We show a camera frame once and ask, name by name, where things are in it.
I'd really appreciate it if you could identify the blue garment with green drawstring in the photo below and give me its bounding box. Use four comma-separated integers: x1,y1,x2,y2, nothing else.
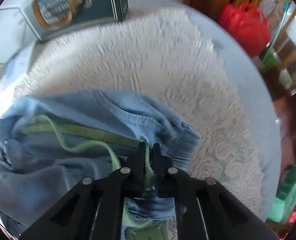
0,89,200,237

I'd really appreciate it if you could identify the green plastic bag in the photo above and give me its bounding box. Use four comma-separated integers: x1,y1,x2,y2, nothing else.
267,163,296,224

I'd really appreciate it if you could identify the cream lace tablecloth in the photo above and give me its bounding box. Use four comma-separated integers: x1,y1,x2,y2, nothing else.
0,7,283,240

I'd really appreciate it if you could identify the red plastic bag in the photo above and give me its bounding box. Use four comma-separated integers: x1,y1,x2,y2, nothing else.
218,3,271,58

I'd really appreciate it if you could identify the dark green gift bag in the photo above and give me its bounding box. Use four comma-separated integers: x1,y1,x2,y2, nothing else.
21,0,128,42

